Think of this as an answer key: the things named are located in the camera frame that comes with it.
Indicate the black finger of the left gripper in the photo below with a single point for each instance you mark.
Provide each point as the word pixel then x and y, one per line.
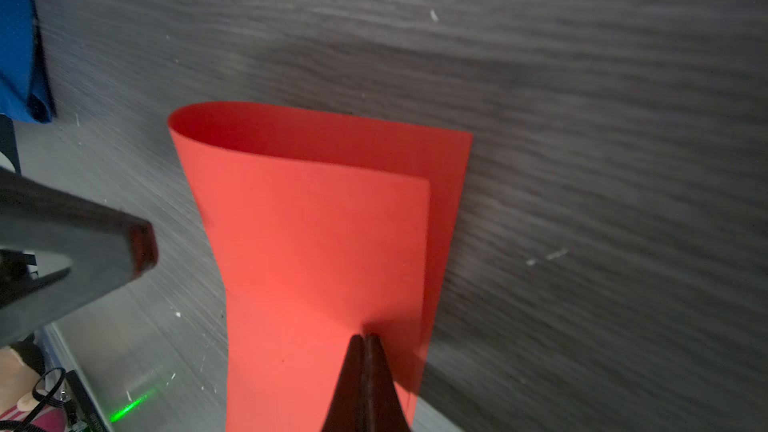
pixel 60 252

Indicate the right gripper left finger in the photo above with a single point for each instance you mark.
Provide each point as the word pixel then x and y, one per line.
pixel 346 411

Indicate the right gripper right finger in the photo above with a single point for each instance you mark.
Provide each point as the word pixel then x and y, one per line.
pixel 382 408

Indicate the red square paper sheet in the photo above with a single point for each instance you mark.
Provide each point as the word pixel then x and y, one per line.
pixel 323 226

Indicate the blue cloth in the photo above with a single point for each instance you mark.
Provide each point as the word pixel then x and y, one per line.
pixel 25 92

